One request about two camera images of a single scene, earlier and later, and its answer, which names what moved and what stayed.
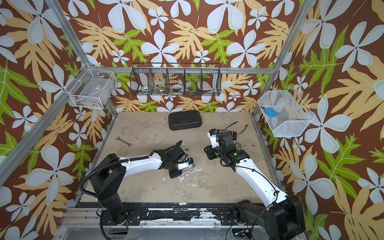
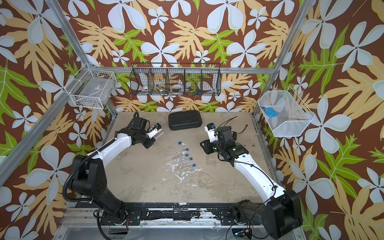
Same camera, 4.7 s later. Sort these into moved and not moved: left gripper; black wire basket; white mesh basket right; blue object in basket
Moved: left gripper
Not moved: white mesh basket right; black wire basket; blue object in basket
